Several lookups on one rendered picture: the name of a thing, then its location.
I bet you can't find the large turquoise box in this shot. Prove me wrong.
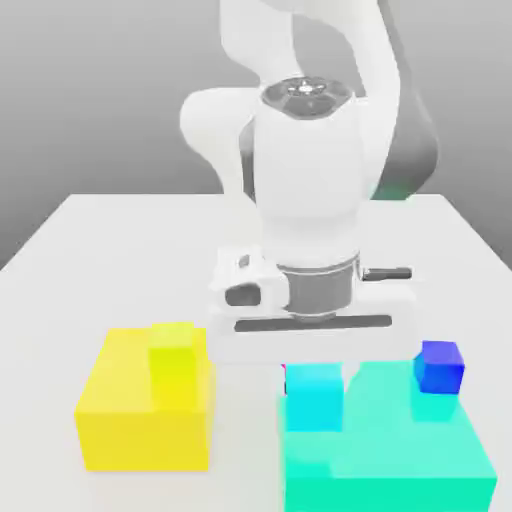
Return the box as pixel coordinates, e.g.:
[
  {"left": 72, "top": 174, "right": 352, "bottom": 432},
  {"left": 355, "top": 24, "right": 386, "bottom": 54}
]
[{"left": 277, "top": 360, "right": 500, "bottom": 512}]

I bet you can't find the small cyan cube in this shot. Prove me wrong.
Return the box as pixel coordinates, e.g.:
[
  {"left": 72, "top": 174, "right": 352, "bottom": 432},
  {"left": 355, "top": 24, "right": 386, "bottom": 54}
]
[{"left": 284, "top": 362, "right": 346, "bottom": 433}]

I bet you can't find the small blue cube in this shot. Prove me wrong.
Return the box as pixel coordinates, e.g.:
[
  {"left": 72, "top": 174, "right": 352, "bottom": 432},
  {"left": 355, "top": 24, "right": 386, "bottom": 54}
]
[{"left": 413, "top": 340, "right": 466, "bottom": 396}]

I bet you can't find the large yellow box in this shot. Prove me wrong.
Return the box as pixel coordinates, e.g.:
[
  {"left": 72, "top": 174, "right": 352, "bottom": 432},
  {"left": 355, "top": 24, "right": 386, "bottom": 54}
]
[{"left": 74, "top": 327, "right": 218, "bottom": 473}]

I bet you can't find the small yellow-green cube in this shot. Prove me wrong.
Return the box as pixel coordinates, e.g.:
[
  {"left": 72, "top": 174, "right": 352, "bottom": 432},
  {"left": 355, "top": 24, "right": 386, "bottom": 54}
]
[{"left": 148, "top": 321, "right": 199, "bottom": 413}]

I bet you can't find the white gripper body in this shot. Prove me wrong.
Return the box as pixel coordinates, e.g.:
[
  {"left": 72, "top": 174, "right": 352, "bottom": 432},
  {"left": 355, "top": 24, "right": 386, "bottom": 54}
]
[{"left": 207, "top": 285, "right": 416, "bottom": 365}]

